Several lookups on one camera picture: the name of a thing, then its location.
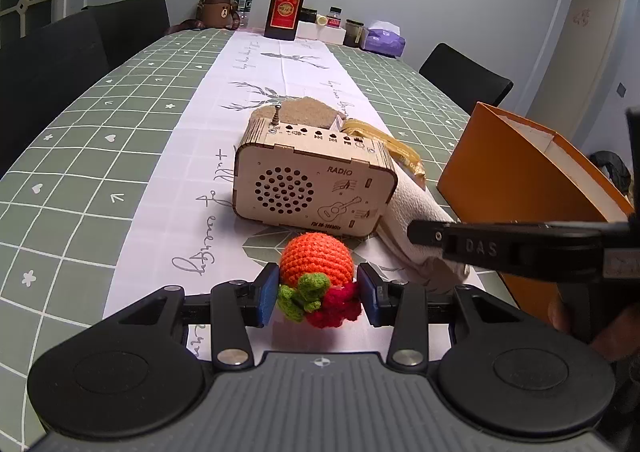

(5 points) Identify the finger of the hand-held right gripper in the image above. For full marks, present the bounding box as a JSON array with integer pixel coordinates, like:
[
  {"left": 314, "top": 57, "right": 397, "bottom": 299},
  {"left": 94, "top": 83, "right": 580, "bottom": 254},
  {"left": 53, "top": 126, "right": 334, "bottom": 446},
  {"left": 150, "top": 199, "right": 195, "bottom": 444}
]
[{"left": 407, "top": 219, "right": 446, "bottom": 249}]

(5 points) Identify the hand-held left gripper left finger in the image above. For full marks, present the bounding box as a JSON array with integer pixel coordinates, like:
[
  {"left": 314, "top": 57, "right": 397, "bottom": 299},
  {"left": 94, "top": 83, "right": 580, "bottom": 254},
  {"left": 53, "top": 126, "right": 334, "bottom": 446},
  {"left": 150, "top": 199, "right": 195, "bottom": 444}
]
[{"left": 102, "top": 263, "right": 280, "bottom": 373}]

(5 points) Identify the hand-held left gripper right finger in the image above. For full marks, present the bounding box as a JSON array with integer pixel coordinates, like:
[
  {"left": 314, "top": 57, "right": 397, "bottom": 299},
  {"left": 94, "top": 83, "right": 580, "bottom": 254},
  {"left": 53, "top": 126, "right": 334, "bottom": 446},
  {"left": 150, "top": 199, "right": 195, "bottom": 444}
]
[{"left": 357, "top": 263, "right": 531, "bottom": 373}]

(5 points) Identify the white towel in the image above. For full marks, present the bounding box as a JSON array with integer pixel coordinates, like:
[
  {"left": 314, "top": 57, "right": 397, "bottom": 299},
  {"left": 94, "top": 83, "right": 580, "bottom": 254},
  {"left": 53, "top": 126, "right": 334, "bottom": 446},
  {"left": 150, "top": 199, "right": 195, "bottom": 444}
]
[{"left": 375, "top": 172, "right": 471, "bottom": 290}]

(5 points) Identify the orange crocheted fruit toy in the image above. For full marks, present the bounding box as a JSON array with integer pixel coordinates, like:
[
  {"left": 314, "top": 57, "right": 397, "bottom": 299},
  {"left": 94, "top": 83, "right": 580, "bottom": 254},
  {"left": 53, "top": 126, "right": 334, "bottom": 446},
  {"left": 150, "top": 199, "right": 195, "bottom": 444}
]
[{"left": 276, "top": 232, "right": 362, "bottom": 330}]

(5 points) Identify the orange cardboard box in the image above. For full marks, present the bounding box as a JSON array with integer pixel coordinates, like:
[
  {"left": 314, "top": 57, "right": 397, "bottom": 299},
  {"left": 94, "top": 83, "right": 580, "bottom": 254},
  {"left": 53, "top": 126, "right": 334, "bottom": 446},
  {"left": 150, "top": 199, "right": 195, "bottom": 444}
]
[{"left": 436, "top": 102, "right": 636, "bottom": 327}]

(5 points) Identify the person's right hand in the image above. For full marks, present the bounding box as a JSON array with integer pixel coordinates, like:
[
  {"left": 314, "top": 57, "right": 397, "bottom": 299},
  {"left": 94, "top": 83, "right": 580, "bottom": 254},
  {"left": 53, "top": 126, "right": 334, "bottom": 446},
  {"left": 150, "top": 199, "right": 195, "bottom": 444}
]
[{"left": 547, "top": 293, "right": 640, "bottom": 364}]

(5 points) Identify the yellow cloth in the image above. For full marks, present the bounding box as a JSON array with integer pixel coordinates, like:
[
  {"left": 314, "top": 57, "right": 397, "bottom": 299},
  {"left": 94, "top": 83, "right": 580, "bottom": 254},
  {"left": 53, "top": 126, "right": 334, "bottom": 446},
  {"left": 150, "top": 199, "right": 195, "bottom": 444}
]
[{"left": 342, "top": 118, "right": 426, "bottom": 187}]

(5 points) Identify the dark jacket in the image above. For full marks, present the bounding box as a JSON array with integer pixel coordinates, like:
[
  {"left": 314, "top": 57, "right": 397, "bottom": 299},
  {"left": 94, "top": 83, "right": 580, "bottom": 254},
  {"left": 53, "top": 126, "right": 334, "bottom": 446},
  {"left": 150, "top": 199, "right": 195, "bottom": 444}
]
[{"left": 590, "top": 150, "right": 632, "bottom": 193}]

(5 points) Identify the wooden radio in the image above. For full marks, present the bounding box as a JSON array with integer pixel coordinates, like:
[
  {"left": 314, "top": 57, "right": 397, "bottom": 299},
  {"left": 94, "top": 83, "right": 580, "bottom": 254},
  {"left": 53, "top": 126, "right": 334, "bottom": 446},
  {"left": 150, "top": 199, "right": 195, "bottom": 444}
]
[{"left": 232, "top": 102, "right": 398, "bottom": 237}]

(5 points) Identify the black chair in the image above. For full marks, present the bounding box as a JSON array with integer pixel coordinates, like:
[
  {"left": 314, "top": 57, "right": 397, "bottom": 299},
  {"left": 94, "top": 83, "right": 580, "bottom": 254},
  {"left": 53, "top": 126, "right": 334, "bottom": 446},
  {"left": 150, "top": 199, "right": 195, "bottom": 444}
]
[
  {"left": 82, "top": 0, "right": 171, "bottom": 72},
  {"left": 0, "top": 12, "right": 111, "bottom": 173},
  {"left": 419, "top": 42, "right": 514, "bottom": 107}
]

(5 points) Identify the white printed table runner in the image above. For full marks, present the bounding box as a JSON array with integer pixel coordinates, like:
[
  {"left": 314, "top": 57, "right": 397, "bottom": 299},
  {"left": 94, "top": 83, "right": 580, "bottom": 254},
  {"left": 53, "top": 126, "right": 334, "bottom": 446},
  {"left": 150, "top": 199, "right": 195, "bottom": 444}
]
[{"left": 102, "top": 26, "right": 488, "bottom": 363}]

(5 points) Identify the tan flat sponge pad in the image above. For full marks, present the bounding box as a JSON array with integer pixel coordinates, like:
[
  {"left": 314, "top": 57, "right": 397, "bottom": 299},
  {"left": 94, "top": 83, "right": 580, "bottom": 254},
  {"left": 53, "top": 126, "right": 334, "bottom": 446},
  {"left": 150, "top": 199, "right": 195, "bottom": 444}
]
[{"left": 250, "top": 96, "right": 343, "bottom": 133}]

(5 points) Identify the cream wooden door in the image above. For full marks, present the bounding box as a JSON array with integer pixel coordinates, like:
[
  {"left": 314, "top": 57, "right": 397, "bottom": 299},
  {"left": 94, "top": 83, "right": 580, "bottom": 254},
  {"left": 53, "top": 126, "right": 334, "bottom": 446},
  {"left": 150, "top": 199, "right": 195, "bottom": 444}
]
[{"left": 525, "top": 0, "right": 628, "bottom": 143}]

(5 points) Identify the purple tissue pack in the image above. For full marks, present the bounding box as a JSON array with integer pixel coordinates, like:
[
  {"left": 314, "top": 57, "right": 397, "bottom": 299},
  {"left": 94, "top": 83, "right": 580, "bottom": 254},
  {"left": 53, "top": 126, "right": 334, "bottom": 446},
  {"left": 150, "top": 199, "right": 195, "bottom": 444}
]
[{"left": 361, "top": 20, "right": 407, "bottom": 57}]

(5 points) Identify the white box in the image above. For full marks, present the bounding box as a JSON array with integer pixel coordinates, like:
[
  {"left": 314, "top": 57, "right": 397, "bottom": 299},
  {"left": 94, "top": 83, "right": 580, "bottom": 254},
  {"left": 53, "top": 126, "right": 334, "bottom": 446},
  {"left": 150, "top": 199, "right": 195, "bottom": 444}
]
[{"left": 296, "top": 22, "right": 347, "bottom": 46}]

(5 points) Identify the green checked tablecloth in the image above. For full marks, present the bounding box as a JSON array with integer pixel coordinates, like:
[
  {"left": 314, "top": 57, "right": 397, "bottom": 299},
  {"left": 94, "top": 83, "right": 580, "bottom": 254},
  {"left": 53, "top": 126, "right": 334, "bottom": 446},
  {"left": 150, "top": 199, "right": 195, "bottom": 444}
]
[{"left": 0, "top": 24, "right": 516, "bottom": 438}]

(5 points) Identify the brown liquor bottle red label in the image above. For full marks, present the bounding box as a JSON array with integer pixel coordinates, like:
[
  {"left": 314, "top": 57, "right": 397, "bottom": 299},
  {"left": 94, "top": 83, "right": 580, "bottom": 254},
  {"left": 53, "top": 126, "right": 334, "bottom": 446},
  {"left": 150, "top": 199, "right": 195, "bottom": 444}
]
[{"left": 263, "top": 0, "right": 304, "bottom": 41}]

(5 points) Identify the brown bear-shaped bottle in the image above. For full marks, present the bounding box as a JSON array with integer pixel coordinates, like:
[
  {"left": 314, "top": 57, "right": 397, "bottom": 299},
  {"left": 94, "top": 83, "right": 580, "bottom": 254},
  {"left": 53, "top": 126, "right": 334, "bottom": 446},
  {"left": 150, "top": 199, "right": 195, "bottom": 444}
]
[{"left": 167, "top": 0, "right": 238, "bottom": 35}]

